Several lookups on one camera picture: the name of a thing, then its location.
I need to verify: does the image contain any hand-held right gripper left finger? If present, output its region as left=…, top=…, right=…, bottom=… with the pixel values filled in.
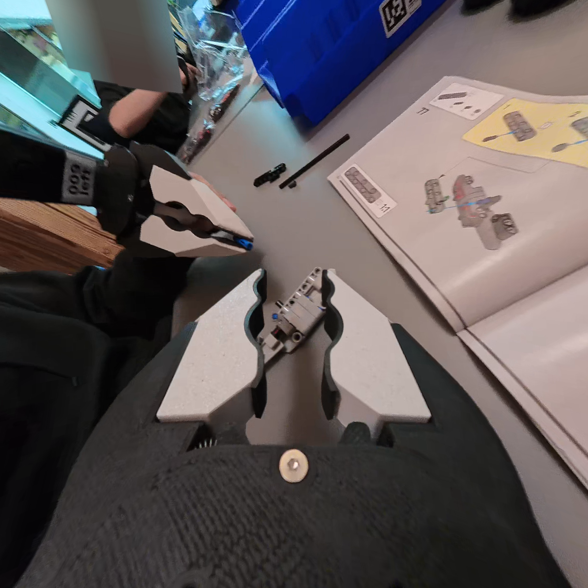
left=156, top=268, right=268, bottom=423

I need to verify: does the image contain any person's left hand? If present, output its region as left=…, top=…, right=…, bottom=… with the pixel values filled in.
left=188, top=172, right=238, bottom=214

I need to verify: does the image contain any black toy beam with holes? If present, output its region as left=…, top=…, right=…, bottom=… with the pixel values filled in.
left=254, top=163, right=288, bottom=187

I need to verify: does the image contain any long black toy axle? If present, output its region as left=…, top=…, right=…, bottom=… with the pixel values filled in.
left=279, top=134, right=350, bottom=190

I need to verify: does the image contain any black framed white sign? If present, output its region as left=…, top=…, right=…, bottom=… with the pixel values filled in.
left=57, top=96, right=113, bottom=152

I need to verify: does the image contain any grey desk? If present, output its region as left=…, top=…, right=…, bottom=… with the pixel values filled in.
left=172, top=0, right=588, bottom=588

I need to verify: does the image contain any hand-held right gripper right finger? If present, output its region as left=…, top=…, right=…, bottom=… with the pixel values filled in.
left=321, top=269, right=432, bottom=425

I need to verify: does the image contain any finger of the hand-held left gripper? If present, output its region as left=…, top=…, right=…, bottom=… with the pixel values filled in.
left=149, top=164, right=255, bottom=239
left=137, top=213, right=253, bottom=259

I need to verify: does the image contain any person's black printed shirt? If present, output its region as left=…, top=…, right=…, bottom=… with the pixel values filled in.
left=0, top=253, right=198, bottom=588

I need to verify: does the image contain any grey toy brick assembly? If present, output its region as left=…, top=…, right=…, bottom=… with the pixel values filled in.
left=257, top=266, right=328, bottom=364

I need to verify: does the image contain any building instruction booklet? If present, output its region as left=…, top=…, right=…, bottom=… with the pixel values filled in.
left=327, top=76, right=588, bottom=490

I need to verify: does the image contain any person's left forearm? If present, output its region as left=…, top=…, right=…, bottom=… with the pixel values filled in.
left=76, top=253, right=196, bottom=341

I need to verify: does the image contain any clear plastic parts bag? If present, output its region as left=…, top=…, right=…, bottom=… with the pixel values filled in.
left=177, top=0, right=251, bottom=138

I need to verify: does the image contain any blue plastic bin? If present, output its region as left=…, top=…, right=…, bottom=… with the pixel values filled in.
left=234, top=0, right=453, bottom=127

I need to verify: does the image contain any wooden post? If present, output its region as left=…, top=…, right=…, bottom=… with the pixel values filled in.
left=0, top=198, right=125, bottom=274

